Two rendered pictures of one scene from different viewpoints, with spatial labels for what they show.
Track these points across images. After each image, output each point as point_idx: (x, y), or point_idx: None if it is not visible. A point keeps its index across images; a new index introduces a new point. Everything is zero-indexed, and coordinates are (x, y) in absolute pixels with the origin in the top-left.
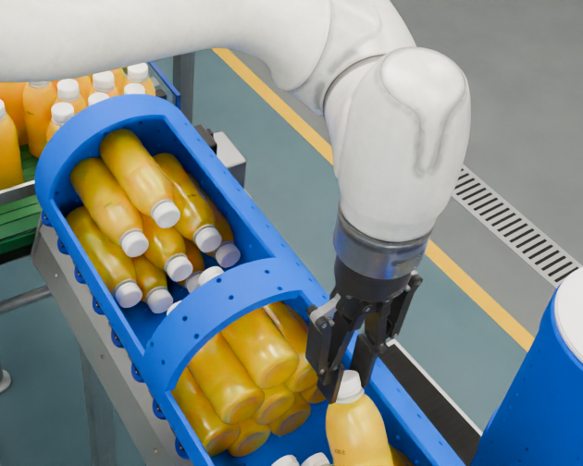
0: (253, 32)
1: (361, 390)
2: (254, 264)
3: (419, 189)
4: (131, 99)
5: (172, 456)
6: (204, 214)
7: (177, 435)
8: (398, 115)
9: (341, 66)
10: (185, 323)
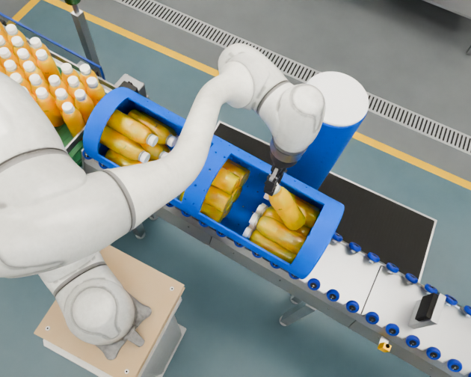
0: (226, 98)
1: (279, 185)
2: (209, 152)
3: (314, 135)
4: (110, 96)
5: (198, 227)
6: (165, 132)
7: (208, 224)
8: (306, 119)
9: (261, 94)
10: (196, 187)
